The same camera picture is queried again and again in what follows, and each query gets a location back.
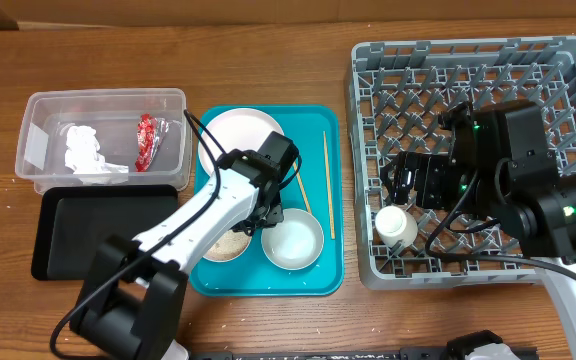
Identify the teal plastic tray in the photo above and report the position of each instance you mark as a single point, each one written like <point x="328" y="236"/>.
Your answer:
<point x="252" y="274"/>

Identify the clear plastic bin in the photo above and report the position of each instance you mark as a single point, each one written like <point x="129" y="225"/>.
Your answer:
<point x="109" y="118"/>

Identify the rice grains pile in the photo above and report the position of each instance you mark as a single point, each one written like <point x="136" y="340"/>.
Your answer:
<point x="225" y="246"/>

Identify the pink bowl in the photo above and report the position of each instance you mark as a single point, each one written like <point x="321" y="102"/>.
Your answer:
<point x="228" y="247"/>

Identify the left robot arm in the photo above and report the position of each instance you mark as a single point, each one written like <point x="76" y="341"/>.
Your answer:
<point x="130" y="303"/>

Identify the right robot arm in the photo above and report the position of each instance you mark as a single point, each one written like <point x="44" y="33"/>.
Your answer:
<point x="500" y="170"/>

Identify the black tray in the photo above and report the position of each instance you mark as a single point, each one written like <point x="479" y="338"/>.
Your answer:
<point x="74" y="221"/>

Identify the grey bowl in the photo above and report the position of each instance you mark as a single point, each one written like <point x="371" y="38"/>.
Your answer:
<point x="296" y="242"/>

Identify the white round plate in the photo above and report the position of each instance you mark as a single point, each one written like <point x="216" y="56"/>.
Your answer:
<point x="242" y="129"/>

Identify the wooden chopstick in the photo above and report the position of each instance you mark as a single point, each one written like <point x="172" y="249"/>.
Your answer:
<point x="328" y="187"/>
<point x="296" y="167"/>

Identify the grey dish rack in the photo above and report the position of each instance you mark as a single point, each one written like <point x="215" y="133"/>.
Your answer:
<point x="397" y="89"/>

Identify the red snack wrapper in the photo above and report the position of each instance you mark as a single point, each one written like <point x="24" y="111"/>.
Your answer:
<point x="150" y="134"/>

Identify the white napkin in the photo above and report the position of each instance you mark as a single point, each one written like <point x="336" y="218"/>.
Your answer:
<point x="83" y="155"/>

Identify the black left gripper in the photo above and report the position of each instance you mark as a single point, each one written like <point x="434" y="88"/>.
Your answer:
<point x="275" y="213"/>

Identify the white cup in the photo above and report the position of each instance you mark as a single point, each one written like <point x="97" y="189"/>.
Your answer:
<point x="396" y="226"/>

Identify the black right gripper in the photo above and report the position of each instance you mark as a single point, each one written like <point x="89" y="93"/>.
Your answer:
<point x="430" y="167"/>

